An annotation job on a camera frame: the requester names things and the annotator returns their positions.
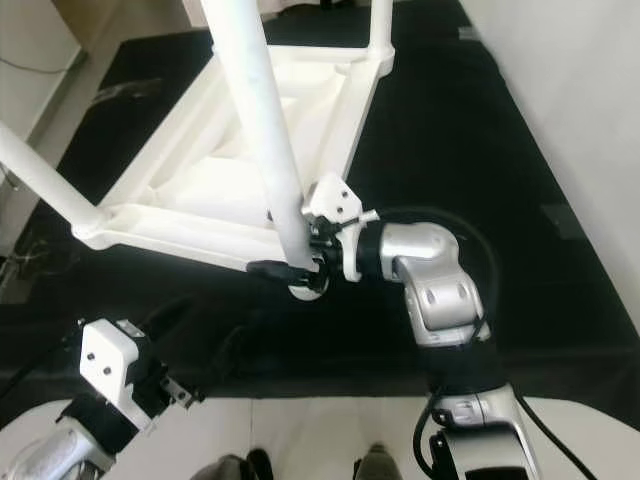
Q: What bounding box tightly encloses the black floor cable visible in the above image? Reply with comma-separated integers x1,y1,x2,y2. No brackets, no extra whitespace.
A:
0,55,81,73

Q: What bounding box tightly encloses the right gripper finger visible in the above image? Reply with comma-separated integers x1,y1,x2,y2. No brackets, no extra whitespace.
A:
246,259,321,283

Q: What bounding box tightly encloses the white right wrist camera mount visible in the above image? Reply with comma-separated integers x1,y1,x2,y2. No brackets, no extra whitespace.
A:
305,172,381,281

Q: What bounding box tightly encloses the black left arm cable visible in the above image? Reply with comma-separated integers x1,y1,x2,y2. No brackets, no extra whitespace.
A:
0,330,86,401

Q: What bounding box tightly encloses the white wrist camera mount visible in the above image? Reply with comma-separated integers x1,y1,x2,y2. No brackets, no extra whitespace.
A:
305,172,381,281
80,318,171,431

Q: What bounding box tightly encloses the white plastic table top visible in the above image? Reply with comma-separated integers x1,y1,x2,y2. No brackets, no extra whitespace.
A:
72,45,396,301

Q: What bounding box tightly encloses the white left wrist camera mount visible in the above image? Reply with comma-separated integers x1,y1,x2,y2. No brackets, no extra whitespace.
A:
80,318,171,431

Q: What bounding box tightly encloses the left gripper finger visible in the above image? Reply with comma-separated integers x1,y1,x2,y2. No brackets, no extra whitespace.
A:
142,300,191,336
195,330,241,398

